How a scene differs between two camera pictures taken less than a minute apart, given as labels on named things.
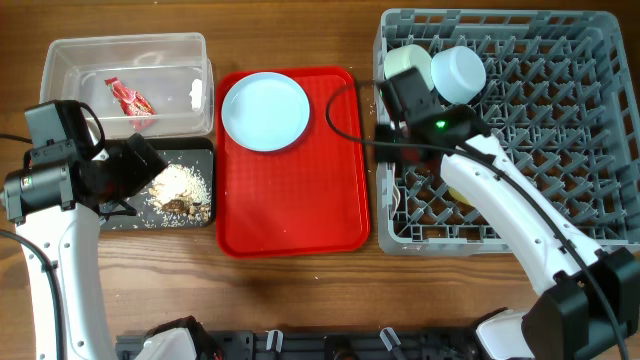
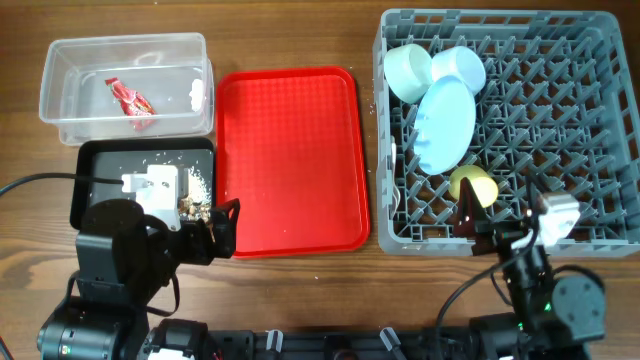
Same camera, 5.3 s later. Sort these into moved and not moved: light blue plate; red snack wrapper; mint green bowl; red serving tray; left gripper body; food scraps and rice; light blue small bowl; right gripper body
Moved: light blue plate; right gripper body; left gripper body
Not moved: food scraps and rice; red snack wrapper; light blue small bowl; mint green bowl; red serving tray
